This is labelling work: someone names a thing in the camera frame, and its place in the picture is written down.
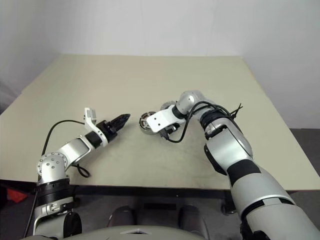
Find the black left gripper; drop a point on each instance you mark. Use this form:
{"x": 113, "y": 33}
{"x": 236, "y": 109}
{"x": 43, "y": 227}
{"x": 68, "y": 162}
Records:
{"x": 108, "y": 130}

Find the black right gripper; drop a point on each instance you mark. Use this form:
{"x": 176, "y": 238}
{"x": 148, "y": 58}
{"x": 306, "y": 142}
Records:
{"x": 170, "y": 131}

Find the motor stator housing copper coils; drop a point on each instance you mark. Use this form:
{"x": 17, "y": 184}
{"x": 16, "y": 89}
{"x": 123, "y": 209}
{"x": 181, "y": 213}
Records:
{"x": 149, "y": 132}

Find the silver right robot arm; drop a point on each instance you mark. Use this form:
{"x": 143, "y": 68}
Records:
{"x": 225, "y": 150}

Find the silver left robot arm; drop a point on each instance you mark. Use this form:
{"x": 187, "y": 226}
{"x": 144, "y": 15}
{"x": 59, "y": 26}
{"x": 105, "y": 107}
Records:
{"x": 72, "y": 150}

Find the dark rounded shape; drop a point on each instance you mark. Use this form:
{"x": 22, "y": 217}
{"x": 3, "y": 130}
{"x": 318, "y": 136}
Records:
{"x": 122, "y": 216}

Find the grey robot torso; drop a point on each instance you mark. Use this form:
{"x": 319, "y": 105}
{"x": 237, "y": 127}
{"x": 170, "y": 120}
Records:
{"x": 125, "y": 233}

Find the red object under table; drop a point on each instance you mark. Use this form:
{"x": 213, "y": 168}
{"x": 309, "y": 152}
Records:
{"x": 15, "y": 196}

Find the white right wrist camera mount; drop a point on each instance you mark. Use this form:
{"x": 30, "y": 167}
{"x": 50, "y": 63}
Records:
{"x": 160, "y": 120}

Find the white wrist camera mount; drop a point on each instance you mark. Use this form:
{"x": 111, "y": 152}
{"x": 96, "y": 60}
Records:
{"x": 160, "y": 120}
{"x": 92, "y": 127}

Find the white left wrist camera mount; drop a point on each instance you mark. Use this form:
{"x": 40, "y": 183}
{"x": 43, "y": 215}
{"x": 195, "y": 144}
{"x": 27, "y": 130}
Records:
{"x": 92, "y": 127}

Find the black table frame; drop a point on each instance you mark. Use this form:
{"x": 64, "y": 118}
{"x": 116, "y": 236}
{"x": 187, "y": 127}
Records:
{"x": 150, "y": 191}

